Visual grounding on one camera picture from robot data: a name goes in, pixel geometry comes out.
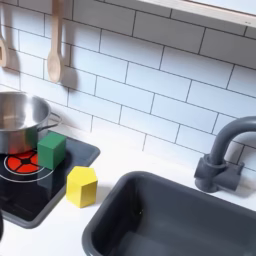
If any dark grey tap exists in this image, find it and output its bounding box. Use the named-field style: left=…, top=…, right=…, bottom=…
left=193, top=115, right=256, bottom=194

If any dark grey sink basin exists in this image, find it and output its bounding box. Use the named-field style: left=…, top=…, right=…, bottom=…
left=81, top=170, right=256, bottom=256

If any yellow hexagonal block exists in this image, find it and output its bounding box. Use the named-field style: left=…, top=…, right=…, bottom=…
left=65, top=165, right=99, bottom=209

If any steel pot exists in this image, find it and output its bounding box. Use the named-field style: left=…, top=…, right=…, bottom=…
left=0, top=90, right=63, bottom=156

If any green cube block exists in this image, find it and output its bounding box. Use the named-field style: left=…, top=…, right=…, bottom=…
left=36, top=130, right=67, bottom=171

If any wooden spoon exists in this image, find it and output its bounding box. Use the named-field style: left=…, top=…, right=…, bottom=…
left=46, top=0, right=65, bottom=84

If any wooden spatula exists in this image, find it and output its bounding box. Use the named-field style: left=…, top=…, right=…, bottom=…
left=0, top=19, right=9, bottom=69

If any black stove top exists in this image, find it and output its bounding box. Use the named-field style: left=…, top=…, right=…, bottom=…
left=0, top=133, right=102, bottom=230

